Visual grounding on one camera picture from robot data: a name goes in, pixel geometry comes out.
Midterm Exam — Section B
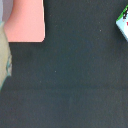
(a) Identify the beige bowl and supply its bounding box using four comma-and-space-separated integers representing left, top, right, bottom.
0, 22, 12, 90

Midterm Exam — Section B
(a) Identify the light blue carton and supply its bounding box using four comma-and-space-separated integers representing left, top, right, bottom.
116, 5, 128, 42

